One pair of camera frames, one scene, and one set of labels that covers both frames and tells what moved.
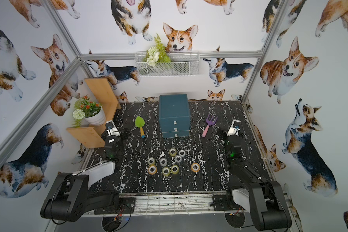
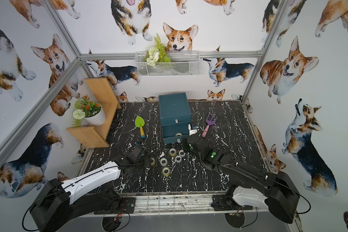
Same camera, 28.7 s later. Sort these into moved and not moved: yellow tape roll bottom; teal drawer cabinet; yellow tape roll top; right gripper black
Moved: right gripper black
Not moved: yellow tape roll top; teal drawer cabinet; yellow tape roll bottom
